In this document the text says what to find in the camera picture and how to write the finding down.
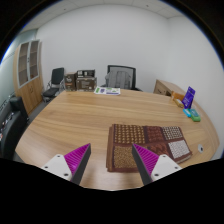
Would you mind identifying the orange box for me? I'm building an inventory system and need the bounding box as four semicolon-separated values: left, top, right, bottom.
171;91;185;102

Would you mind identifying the brown patterned towel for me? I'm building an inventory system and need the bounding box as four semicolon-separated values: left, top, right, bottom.
105;123;193;173

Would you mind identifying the black visitor chair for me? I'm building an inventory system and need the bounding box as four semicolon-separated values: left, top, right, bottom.
41;67;66;103

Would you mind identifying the white printed leaflet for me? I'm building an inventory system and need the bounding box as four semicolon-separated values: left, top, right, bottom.
93;86;121;96

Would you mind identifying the small blue box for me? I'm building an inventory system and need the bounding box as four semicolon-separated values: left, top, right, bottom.
182;108;193;118

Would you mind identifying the green box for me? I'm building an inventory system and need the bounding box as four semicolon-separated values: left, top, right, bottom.
188;108;202;122

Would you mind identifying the wooden cabinet with glass doors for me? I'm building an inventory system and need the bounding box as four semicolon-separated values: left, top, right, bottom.
12;39;45;115

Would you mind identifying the wide brown cardboard box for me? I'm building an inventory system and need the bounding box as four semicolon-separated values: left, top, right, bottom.
75;77;98;92

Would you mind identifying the black leather armchair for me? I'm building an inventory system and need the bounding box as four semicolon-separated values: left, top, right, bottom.
0;96;29;160

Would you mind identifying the low wooden side cabinet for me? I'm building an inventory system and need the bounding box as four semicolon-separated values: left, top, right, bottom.
153;79;186;98

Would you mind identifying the black printed cardboard box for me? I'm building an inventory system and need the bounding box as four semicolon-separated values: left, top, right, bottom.
76;69;96;79

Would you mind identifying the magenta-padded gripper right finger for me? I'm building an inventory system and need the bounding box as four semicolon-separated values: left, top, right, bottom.
131;143;183;186

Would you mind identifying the black office chair with grey jacket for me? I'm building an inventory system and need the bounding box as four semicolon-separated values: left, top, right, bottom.
104;64;143;92

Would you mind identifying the small tan box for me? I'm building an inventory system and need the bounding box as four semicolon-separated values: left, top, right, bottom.
174;98;185;109

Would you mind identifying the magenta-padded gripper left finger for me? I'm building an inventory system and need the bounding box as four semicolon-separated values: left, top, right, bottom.
41;143;92;186

